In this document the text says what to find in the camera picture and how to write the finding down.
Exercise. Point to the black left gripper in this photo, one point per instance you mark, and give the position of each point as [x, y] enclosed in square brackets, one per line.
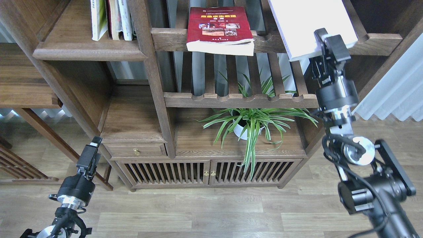
[78, 186]

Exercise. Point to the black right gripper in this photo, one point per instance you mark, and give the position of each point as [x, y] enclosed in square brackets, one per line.
[328, 67]

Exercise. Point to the white lavender book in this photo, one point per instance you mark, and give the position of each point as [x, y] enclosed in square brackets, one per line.
[298, 19]

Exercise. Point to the red cover book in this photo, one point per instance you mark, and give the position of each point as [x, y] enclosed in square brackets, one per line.
[219, 30]

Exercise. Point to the yellow green cover book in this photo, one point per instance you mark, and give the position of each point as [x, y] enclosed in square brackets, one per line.
[98, 19]

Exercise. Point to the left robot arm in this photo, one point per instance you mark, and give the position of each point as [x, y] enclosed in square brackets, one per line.
[66, 218]

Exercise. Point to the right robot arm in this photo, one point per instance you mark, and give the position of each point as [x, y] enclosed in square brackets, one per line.
[372, 181]

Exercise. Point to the brass drawer knob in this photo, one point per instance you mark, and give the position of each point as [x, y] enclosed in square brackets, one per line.
[136, 152]

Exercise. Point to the wooden slatted rack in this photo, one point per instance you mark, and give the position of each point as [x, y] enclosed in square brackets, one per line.
[20, 170]

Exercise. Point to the white curtain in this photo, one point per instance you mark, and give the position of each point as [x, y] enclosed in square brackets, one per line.
[400, 91]

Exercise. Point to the green spider plant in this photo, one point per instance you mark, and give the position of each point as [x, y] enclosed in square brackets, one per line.
[271, 120]

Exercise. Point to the dark wooden bookshelf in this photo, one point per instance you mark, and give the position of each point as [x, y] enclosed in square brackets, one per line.
[133, 94]

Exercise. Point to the white plant pot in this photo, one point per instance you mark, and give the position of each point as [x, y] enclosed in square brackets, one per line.
[239, 132]

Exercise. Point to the white upright book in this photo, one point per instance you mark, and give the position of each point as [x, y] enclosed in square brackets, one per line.
[126, 22]

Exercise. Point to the beige upright book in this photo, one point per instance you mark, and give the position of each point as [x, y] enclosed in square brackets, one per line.
[115, 20]

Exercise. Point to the dark red upright book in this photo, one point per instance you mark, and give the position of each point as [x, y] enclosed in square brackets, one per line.
[109, 28]

